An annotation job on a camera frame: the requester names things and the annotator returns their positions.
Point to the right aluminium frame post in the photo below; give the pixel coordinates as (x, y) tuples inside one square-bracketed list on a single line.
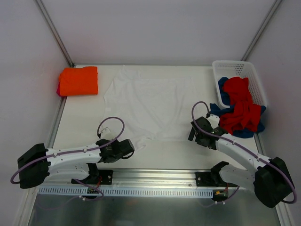
[(264, 24)]

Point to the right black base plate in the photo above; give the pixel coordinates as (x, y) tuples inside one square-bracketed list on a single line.
[(209, 179)]

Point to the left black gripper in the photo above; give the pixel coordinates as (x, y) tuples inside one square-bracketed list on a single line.
[(128, 148)]

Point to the aluminium mounting rail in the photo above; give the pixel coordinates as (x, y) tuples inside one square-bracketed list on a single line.
[(153, 178)]

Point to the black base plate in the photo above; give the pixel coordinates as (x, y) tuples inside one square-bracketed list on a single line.
[(209, 179), (98, 177)]

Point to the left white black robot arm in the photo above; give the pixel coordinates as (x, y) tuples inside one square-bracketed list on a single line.
[(40, 164)]

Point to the left aluminium frame post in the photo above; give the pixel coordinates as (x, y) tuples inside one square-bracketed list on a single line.
[(50, 24)]

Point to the folded orange t shirt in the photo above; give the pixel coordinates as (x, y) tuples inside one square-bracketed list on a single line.
[(79, 81)]

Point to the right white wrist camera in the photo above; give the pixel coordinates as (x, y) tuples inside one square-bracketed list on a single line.
[(214, 120)]

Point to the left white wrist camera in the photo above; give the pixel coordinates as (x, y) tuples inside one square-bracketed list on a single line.
[(106, 134)]

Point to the aluminium frame post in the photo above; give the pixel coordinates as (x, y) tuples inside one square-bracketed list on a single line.
[(264, 24), (50, 24)]

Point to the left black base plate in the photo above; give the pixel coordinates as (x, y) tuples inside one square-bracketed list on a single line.
[(98, 177)]

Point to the red t shirt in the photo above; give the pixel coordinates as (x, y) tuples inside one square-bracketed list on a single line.
[(245, 114)]

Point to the folded pink t shirt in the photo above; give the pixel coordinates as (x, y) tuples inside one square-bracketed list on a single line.
[(58, 90)]

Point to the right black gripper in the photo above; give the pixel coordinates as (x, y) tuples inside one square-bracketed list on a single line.
[(196, 133)]

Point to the white slotted cable duct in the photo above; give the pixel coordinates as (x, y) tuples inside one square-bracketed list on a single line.
[(128, 192)]

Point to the white plastic laundry basket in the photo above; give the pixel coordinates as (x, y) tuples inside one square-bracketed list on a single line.
[(242, 69)]

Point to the rear aluminium frame bar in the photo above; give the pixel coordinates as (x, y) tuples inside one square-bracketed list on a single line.
[(136, 64)]

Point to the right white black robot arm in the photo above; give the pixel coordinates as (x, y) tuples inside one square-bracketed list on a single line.
[(268, 178)]

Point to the blue t shirt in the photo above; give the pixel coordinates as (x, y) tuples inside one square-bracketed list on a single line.
[(214, 109)]

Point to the white t shirt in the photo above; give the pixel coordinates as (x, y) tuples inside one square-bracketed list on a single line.
[(151, 109)]

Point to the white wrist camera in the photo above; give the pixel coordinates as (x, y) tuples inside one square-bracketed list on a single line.
[(214, 120), (106, 134)]

